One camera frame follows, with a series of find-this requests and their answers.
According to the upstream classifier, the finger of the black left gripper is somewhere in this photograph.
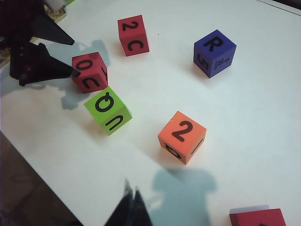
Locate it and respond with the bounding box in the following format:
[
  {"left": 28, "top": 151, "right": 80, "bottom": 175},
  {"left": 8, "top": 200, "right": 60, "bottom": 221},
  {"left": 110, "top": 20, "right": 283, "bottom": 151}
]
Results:
[
  {"left": 9, "top": 42, "right": 80, "bottom": 87},
  {"left": 30, "top": 13, "right": 76, "bottom": 46}
]

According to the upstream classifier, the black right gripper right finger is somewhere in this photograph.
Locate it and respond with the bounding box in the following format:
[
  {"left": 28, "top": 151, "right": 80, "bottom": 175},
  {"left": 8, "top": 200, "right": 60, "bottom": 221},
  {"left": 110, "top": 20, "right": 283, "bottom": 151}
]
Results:
[{"left": 133, "top": 187, "right": 155, "bottom": 226}]

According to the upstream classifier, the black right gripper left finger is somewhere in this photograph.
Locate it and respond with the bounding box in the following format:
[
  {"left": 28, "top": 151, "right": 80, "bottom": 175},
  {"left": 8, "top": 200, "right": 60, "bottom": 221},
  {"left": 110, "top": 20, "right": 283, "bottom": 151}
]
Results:
[{"left": 106, "top": 178, "right": 135, "bottom": 226}]

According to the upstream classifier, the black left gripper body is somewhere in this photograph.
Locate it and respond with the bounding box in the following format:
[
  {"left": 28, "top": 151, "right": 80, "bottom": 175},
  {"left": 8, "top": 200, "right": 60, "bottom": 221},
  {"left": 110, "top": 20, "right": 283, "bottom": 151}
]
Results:
[{"left": 0, "top": 0, "right": 48, "bottom": 51}]

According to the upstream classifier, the red block with U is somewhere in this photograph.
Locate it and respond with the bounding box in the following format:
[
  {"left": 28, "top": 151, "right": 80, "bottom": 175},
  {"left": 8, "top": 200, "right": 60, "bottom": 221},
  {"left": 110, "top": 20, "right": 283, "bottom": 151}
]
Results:
[{"left": 71, "top": 51, "right": 109, "bottom": 94}]

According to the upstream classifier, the orange block with Q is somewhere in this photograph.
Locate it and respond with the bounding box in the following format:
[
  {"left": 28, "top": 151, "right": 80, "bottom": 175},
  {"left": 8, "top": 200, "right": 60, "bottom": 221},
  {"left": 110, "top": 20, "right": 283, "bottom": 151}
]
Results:
[{"left": 157, "top": 110, "right": 207, "bottom": 166}]

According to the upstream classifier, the red block with C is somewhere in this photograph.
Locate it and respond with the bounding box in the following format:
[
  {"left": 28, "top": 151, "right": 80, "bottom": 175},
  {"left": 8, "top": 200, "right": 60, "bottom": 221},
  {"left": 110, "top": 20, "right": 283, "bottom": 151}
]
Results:
[{"left": 117, "top": 14, "right": 151, "bottom": 57}]

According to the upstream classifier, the red block with Y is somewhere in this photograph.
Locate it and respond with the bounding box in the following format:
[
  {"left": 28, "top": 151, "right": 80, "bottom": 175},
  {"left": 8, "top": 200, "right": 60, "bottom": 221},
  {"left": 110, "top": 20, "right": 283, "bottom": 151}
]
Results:
[{"left": 229, "top": 208, "right": 289, "bottom": 226}]

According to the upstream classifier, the small brass-coloured object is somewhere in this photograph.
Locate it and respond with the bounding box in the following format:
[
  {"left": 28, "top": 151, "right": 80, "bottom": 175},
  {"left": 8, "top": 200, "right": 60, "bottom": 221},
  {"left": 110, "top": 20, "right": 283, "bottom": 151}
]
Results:
[{"left": 46, "top": 6, "right": 68, "bottom": 22}]

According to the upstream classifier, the green block with 5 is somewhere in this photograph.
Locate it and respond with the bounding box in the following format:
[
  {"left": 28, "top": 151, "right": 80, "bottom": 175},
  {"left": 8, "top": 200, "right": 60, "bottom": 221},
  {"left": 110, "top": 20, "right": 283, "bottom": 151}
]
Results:
[{"left": 84, "top": 86, "right": 133, "bottom": 137}]

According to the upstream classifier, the purple block with R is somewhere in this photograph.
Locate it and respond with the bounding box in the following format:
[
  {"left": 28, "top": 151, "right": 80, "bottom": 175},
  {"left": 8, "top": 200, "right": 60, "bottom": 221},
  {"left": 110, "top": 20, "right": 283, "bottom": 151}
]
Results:
[{"left": 193, "top": 29, "right": 237, "bottom": 79}]

